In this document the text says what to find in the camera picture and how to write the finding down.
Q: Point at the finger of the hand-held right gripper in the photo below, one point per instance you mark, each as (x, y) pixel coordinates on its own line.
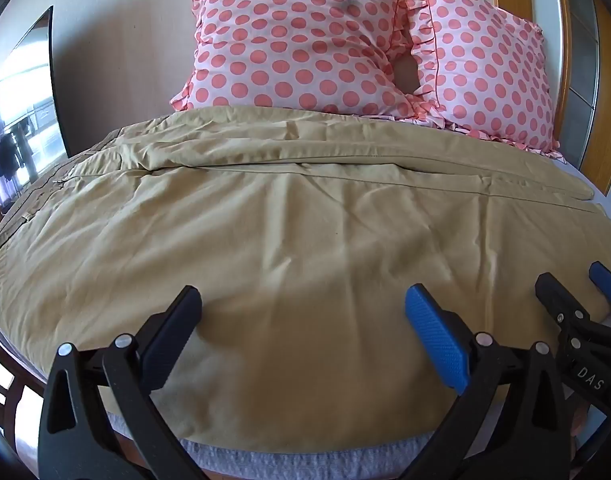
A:
(608, 282)
(558, 296)

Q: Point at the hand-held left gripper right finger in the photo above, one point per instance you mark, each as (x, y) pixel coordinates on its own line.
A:
(438, 332)

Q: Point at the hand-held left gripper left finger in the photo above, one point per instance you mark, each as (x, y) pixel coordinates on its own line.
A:
(161, 347)

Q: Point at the khaki pants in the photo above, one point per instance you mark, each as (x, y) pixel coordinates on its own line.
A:
(295, 260)

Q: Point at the wooden wardrobe with glass panels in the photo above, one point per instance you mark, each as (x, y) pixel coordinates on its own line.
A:
(590, 60)

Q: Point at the small pink polka-dot pillow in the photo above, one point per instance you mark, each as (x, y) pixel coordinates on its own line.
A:
(490, 70)

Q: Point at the black flat television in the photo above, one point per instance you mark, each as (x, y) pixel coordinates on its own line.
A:
(20, 125)

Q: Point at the large pink polka-dot pillow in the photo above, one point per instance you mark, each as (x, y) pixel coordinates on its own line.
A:
(290, 45)

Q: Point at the dark wooden bed frame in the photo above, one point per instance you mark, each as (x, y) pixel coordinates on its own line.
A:
(15, 395)

